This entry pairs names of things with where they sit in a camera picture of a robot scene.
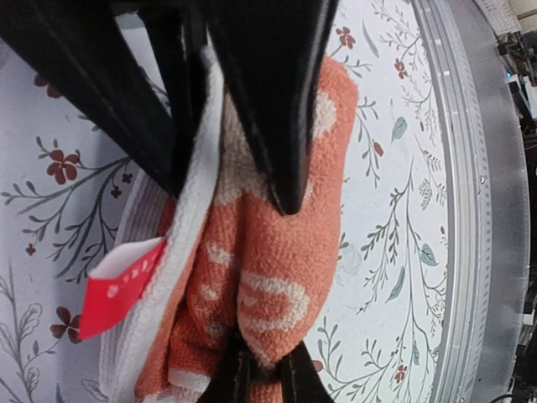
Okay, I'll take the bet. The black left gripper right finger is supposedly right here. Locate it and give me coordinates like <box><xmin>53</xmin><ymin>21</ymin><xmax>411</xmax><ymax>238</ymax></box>
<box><xmin>279</xmin><ymin>342</ymin><xmax>331</xmax><ymax>403</ymax></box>

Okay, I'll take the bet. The floral table cover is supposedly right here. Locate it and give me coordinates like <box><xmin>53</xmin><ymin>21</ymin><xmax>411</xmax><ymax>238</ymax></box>
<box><xmin>1</xmin><ymin>1</ymin><xmax>449</xmax><ymax>402</ymax></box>

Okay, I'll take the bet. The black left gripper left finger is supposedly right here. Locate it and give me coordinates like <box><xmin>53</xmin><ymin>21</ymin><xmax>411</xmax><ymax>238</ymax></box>
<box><xmin>201</xmin><ymin>335</ymin><xmax>252</xmax><ymax>403</ymax></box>

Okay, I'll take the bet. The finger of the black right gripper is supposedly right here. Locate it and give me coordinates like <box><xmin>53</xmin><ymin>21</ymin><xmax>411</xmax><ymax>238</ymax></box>
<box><xmin>202</xmin><ymin>0</ymin><xmax>338</xmax><ymax>215</ymax></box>
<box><xmin>1</xmin><ymin>1</ymin><xmax>206</xmax><ymax>196</ymax></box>

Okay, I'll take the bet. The aluminium front rail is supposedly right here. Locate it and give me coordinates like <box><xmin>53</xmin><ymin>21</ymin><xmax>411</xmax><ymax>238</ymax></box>
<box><xmin>414</xmin><ymin>1</ymin><xmax>530</xmax><ymax>402</ymax></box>

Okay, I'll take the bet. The orange patterned towel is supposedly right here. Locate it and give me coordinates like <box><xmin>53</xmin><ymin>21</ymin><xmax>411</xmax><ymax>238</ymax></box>
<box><xmin>81</xmin><ymin>49</ymin><xmax>358</xmax><ymax>402</ymax></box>

